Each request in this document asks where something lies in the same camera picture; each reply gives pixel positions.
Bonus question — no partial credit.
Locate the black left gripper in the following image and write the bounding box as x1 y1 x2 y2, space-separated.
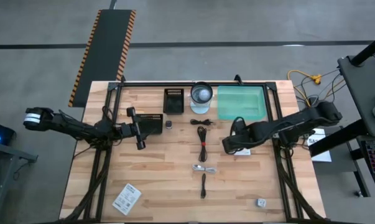
119 106 157 151

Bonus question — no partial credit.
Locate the black cable with red tie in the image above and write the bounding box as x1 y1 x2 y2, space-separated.
197 126 208 163

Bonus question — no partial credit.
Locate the white cable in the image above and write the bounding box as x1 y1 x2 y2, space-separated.
192 164 218 174

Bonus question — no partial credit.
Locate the short black plug cable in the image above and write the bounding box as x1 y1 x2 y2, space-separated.
190 118 213 126

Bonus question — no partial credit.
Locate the clear cylinder container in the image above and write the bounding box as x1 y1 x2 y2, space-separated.
190 81 214 115

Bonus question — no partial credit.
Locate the white printed paper packet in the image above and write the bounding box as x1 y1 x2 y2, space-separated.
111 182 142 216

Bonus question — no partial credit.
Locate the teal translucent plastic bin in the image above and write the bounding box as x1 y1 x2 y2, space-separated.
217 85 267 121

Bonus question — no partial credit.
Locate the wide black mesh basket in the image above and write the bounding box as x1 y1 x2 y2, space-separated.
136 113 164 136

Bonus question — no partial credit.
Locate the small black mesh basket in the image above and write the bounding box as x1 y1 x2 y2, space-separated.
162 88 185 114

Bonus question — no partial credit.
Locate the white paper sheet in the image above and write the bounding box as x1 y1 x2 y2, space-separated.
307 128 333 162

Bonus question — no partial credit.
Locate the black hazard-striped floor mat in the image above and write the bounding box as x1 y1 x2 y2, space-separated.
68 9 137 108

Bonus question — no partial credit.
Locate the black desk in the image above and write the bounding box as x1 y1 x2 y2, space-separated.
308 119 375 209

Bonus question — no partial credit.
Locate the gray side desk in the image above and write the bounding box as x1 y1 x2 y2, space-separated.
336 55 375 138

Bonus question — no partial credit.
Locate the gray metal stand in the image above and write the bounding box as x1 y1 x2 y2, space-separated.
0 139 39 224

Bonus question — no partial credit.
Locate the black pole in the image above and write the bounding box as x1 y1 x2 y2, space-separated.
350 30 375 67

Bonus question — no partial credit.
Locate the black aluminium table frame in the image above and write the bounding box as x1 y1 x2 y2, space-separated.
59 74 328 224

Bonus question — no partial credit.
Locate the yellow cable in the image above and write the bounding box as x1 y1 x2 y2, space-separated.
287 69 323 106

